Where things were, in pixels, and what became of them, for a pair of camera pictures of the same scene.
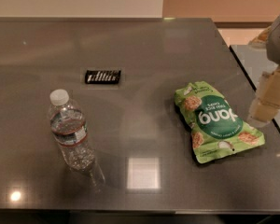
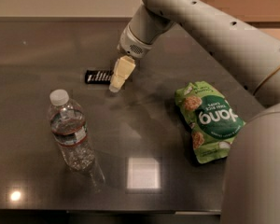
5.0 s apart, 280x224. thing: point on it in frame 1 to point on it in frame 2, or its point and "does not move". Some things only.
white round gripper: (279, 44) to (131, 46)
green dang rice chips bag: (215, 129) does not move
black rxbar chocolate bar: (103, 77) does not move
